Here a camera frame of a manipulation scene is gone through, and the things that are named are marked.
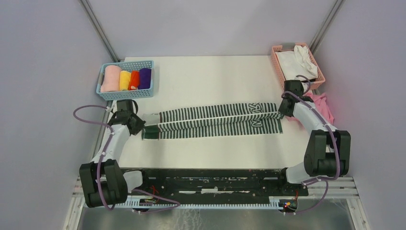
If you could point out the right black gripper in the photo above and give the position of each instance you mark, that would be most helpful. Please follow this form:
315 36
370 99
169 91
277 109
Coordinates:
283 111

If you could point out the yellow rolled towel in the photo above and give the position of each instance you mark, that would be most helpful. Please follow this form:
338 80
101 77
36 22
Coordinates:
124 80

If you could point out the aluminium frame rails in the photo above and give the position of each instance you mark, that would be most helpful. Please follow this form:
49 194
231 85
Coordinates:
340 210

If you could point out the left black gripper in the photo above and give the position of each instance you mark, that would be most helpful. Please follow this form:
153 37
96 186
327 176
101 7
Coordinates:
140 125

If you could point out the pink crumpled towel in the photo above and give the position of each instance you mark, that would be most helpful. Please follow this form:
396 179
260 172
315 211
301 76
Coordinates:
320 102

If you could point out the green white striped towel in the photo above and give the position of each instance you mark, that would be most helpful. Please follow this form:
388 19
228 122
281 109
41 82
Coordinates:
235 119

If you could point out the pink rolled towel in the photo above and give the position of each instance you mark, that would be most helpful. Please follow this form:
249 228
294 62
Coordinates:
111 79

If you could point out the blue plastic basket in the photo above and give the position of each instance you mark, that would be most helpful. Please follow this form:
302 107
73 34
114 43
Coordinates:
133 94

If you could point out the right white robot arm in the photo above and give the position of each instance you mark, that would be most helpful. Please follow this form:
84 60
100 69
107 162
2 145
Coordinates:
327 155

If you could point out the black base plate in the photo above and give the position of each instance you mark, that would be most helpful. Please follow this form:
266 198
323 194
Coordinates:
219 186

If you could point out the purple towel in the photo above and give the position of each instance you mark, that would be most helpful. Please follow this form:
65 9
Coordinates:
145 75

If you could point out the white folded cloth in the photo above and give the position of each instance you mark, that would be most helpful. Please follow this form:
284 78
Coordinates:
297 62

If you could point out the red rolled towel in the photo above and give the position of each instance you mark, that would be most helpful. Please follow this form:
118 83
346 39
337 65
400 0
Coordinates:
134 80

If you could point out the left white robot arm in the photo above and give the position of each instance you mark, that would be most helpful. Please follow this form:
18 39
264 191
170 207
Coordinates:
103 182

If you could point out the pink plastic basket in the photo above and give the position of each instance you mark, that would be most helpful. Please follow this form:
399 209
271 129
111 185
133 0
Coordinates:
308 84

